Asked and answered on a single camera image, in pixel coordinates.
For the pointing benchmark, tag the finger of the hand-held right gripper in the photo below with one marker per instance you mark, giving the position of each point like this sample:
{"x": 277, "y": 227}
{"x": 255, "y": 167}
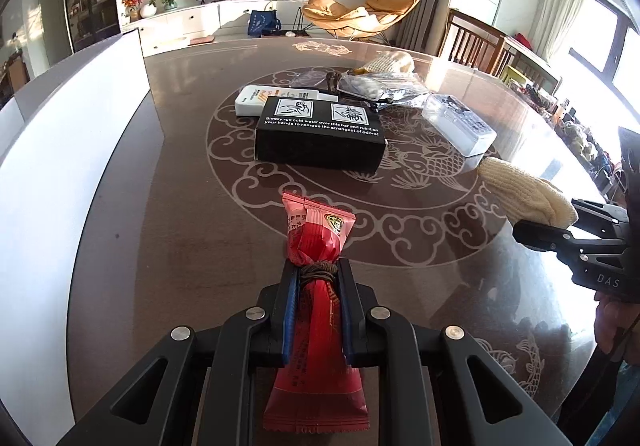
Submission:
{"x": 545, "y": 237}
{"x": 605, "y": 213}

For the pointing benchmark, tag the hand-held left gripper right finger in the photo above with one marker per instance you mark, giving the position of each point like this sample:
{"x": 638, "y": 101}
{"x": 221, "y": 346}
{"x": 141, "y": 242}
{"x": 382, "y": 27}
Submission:
{"x": 348, "y": 321}

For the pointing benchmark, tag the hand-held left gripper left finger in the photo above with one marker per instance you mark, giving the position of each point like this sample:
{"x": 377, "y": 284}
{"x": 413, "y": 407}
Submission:
{"x": 287, "y": 311}

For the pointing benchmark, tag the cream knitted mitt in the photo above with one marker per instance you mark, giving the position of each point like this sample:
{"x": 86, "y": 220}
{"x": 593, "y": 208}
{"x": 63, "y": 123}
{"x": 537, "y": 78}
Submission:
{"x": 525, "y": 196}

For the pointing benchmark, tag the red snack packet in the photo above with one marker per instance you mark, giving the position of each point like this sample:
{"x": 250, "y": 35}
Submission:
{"x": 315, "y": 236}

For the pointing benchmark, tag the blue tinted glasses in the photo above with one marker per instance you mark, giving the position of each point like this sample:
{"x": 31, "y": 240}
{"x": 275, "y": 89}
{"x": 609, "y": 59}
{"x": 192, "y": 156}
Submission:
{"x": 330, "y": 84}

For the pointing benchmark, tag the person's right hand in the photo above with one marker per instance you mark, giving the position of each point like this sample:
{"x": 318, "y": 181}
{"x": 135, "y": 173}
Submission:
{"x": 612, "y": 326}

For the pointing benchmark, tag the row of small figurines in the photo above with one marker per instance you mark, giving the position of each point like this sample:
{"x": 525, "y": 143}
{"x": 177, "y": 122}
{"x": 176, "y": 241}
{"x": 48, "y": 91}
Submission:
{"x": 580, "y": 136}

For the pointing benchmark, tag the clear plastic box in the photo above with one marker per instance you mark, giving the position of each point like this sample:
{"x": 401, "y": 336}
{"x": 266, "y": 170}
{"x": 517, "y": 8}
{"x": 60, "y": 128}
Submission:
{"x": 460, "y": 126}

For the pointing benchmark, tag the black cardboard box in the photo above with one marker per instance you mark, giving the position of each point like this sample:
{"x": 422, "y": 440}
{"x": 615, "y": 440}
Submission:
{"x": 320, "y": 146}

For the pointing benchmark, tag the wooden slat chair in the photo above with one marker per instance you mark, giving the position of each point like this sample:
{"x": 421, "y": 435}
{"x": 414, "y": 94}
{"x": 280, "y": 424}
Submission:
{"x": 525, "y": 64}
{"x": 470, "y": 39}

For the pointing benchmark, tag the red cloth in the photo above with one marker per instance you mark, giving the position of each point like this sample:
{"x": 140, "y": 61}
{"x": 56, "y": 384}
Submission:
{"x": 522, "y": 40}

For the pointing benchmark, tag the white sheer curtain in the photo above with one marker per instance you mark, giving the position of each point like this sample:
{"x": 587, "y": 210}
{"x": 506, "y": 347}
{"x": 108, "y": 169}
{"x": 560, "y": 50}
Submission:
{"x": 567, "y": 6}

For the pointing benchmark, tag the white flat lotion bottle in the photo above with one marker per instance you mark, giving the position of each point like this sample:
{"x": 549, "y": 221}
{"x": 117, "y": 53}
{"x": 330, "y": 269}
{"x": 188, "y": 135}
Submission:
{"x": 260, "y": 99}

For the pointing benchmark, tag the bag of cotton swabs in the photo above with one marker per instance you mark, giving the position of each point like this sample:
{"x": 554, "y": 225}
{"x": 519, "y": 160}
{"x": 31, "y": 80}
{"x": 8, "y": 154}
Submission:
{"x": 380, "y": 89}

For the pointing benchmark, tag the yellow white waffle cloth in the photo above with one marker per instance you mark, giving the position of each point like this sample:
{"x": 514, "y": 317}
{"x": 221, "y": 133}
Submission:
{"x": 387, "y": 62}

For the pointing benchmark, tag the blue tote bag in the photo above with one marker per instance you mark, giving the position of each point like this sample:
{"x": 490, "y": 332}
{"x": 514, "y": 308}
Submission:
{"x": 262, "y": 22}

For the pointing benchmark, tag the orange lounge chair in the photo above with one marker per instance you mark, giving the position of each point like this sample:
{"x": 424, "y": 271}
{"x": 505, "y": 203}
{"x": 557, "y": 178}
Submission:
{"x": 350, "y": 14}

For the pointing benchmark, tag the white television console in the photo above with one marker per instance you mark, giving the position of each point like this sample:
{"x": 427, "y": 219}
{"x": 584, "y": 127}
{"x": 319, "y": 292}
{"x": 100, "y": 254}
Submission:
{"x": 210, "y": 16}

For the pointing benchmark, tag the white round vase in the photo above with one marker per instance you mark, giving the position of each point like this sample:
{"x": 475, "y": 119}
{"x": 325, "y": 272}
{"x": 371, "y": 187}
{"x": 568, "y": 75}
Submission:
{"x": 148, "y": 10}

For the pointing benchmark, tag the red flower plant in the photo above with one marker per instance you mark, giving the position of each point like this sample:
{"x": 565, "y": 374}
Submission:
{"x": 134, "y": 1}

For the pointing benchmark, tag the wooden dining chair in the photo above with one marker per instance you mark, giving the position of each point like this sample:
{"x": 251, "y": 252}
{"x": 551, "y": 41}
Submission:
{"x": 16, "y": 74}

